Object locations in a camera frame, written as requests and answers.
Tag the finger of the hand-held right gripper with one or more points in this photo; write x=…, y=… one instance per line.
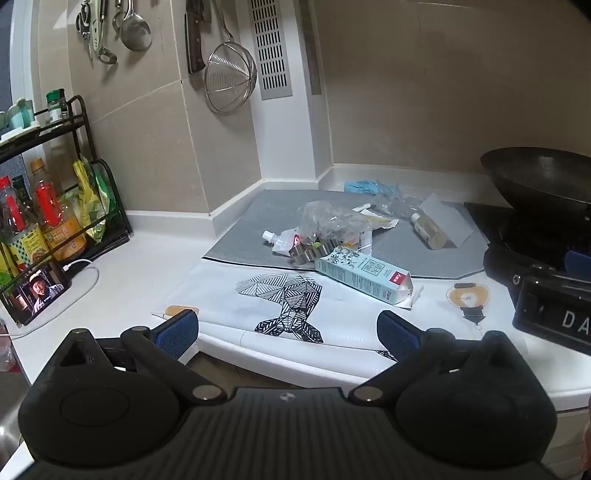
x=508, y=272
x=577, y=262

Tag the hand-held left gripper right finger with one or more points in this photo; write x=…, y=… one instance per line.
x=397, y=334

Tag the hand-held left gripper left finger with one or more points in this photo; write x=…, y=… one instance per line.
x=178, y=332

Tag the translucent white sheet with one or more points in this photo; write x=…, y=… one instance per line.
x=455, y=217

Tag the tan adhesive patch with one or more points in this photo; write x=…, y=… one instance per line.
x=182, y=311

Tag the white straw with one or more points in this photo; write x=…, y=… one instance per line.
x=414, y=296

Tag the round yellow tag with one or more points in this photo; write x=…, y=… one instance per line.
x=466, y=295

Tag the black gas stove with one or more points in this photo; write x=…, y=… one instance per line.
x=485, y=221

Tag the white geometric print mat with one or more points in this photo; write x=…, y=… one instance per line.
x=221, y=288

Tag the pale green drink carton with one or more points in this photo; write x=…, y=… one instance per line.
x=364, y=272

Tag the small clear bottle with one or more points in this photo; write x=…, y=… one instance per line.
x=429, y=230

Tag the black wok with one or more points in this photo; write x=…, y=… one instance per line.
x=535, y=177

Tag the yellow white wrapper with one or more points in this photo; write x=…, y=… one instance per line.
x=383, y=222

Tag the crumpled clear plastic bag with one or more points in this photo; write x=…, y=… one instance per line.
x=328, y=221

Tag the white spout pouch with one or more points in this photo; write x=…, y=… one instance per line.
x=284, y=242

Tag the grey table mat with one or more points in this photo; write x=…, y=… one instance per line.
x=258, y=217

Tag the smartphone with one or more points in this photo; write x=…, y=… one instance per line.
x=37, y=293

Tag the blue glove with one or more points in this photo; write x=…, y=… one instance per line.
x=369, y=187

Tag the yellow green plastic bag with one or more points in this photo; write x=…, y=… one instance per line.
x=90, y=194

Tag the yellow capped oil bottle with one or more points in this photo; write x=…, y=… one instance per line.
x=53, y=221

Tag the steel sink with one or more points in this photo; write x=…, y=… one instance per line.
x=9, y=415

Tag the red capped sauce bottle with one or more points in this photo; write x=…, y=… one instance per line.
x=18, y=230

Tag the pale liquid bottle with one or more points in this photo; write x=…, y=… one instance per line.
x=62, y=157

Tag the green capped spice jar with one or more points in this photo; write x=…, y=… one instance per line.
x=56, y=105

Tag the green and white cups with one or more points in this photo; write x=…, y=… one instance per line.
x=21, y=117

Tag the steel ladle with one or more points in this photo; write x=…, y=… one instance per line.
x=135, y=27

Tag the grey wall vent grille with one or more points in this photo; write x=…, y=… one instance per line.
x=271, y=46

